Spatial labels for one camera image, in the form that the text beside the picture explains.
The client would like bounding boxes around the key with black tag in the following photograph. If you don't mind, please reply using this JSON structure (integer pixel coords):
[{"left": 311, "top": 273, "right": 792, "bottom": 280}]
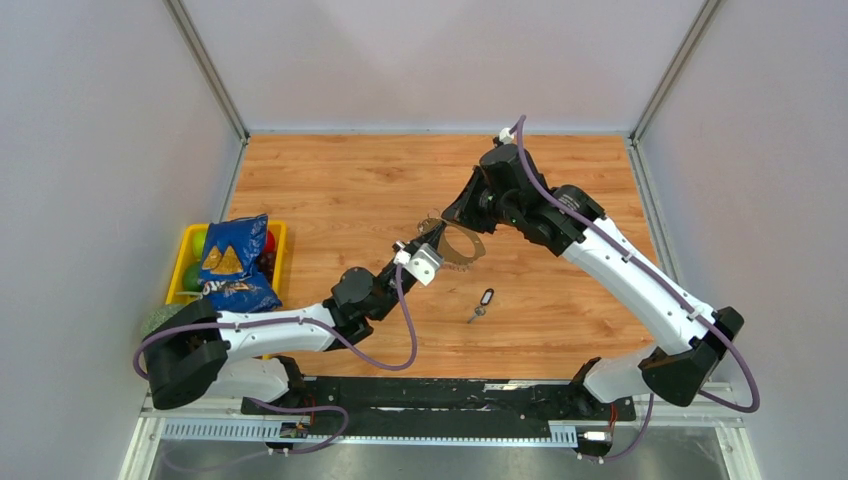
[{"left": 467, "top": 288, "right": 495, "bottom": 324}]

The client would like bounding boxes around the large metal keyring with clips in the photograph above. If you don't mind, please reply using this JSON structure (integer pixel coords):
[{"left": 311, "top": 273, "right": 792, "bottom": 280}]
[{"left": 418, "top": 213, "right": 486, "bottom": 271}]

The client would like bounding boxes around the aluminium frame rail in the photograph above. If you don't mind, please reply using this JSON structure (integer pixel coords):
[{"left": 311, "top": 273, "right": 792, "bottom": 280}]
[{"left": 142, "top": 382, "right": 745, "bottom": 448}]

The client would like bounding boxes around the green netted melon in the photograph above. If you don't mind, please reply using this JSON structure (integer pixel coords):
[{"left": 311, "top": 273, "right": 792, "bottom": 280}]
[{"left": 140, "top": 303, "right": 187, "bottom": 340}]

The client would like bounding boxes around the green apple lower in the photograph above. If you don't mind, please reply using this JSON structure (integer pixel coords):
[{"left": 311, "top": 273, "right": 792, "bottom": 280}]
[{"left": 181, "top": 262, "right": 203, "bottom": 292}]

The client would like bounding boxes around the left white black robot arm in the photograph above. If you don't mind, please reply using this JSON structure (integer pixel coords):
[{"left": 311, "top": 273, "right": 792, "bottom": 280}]
[{"left": 132, "top": 220, "right": 446, "bottom": 414}]

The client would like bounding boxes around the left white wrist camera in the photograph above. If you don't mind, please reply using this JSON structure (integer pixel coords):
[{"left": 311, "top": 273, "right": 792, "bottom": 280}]
[{"left": 393, "top": 241, "right": 444, "bottom": 286}]

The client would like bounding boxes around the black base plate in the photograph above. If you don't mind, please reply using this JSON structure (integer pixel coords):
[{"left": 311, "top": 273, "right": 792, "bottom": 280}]
[{"left": 276, "top": 376, "right": 636, "bottom": 439}]

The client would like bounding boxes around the green apple upper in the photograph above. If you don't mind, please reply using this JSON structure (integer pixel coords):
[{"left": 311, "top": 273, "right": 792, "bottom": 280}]
[{"left": 191, "top": 230, "right": 207, "bottom": 261}]

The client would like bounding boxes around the yellow plastic tray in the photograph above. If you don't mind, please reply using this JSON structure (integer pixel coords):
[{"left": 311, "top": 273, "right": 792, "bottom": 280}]
[{"left": 164, "top": 220, "right": 288, "bottom": 304}]

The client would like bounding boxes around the blue chips bag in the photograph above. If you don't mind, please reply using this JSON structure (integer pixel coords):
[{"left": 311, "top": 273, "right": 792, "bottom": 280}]
[{"left": 198, "top": 214, "right": 282, "bottom": 313}]

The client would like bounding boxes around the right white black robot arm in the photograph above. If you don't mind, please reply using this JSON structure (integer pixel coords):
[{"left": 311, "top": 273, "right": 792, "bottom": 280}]
[{"left": 442, "top": 144, "right": 744, "bottom": 418}]

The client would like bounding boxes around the green apple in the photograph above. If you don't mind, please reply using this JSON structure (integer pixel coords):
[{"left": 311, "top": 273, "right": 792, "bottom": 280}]
[
  {"left": 181, "top": 262, "right": 203, "bottom": 292},
  {"left": 191, "top": 230, "right": 207, "bottom": 261}
]

